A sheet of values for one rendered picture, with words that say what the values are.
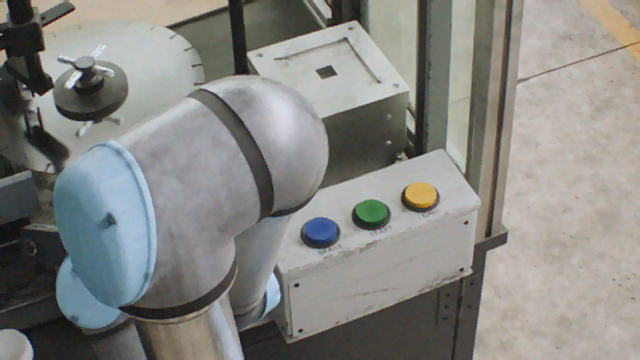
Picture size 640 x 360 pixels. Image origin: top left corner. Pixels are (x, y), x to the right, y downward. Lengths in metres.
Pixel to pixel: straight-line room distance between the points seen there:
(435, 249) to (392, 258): 0.07
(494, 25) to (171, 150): 0.61
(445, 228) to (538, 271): 1.12
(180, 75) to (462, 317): 0.58
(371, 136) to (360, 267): 0.26
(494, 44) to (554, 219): 1.35
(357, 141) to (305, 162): 0.75
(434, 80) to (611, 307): 1.14
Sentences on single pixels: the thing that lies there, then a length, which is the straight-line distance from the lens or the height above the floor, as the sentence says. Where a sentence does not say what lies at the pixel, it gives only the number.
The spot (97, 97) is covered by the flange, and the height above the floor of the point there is 0.96.
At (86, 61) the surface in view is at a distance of 1.56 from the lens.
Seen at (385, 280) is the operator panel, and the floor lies 0.81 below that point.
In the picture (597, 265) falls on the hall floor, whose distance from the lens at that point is 2.61.
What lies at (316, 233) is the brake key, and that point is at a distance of 1.41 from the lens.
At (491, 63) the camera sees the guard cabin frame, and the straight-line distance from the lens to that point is 1.39.
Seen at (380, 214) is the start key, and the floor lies 0.91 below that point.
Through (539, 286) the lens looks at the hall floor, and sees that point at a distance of 2.55.
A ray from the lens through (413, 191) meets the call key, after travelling 1.46.
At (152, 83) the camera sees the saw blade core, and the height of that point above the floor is 0.95.
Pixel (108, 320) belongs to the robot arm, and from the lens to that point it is 1.17.
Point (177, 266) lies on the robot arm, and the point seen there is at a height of 1.32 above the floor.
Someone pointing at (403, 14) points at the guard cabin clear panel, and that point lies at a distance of 1.65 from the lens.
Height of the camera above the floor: 1.96
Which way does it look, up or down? 46 degrees down
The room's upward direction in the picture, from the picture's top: 3 degrees counter-clockwise
